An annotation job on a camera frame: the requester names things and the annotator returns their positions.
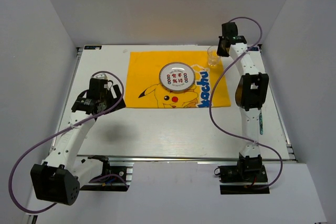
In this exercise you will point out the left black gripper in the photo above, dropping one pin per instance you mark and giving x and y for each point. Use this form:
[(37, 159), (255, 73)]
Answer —
[(117, 93)]

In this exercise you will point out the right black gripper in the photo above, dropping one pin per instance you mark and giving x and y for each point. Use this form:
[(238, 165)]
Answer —
[(219, 52)]

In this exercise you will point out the yellow pikachu cloth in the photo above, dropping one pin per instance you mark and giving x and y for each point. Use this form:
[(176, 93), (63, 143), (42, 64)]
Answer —
[(144, 90)]

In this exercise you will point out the clear glass cup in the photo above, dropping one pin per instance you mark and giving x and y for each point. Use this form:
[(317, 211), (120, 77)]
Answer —
[(212, 57)]

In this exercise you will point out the white patterned plate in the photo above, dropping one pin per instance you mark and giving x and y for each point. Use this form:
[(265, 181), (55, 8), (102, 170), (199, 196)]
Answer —
[(177, 76)]

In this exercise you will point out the knife with blue handle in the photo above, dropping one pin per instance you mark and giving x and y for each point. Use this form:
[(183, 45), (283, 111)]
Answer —
[(261, 128)]

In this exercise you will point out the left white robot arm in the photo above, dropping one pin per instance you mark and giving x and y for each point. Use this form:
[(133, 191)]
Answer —
[(58, 178)]

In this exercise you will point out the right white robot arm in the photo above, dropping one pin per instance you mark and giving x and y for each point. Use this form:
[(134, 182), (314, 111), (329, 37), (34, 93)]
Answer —
[(250, 95)]

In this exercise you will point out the right black corner label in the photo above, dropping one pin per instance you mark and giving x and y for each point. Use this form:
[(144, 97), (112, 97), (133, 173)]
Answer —
[(254, 49)]

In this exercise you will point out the black corner label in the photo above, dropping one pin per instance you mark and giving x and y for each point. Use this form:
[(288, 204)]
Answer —
[(92, 47), (254, 49)]

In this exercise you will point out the left black corner label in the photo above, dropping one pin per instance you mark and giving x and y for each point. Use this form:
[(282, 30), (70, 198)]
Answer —
[(92, 47)]

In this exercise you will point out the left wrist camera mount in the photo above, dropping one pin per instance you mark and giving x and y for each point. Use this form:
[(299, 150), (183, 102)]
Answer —
[(101, 76)]

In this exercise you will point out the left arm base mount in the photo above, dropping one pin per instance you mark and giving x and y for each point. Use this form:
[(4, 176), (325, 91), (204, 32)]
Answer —
[(116, 178)]

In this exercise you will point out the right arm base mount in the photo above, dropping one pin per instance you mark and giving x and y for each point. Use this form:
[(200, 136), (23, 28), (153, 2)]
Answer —
[(231, 182)]

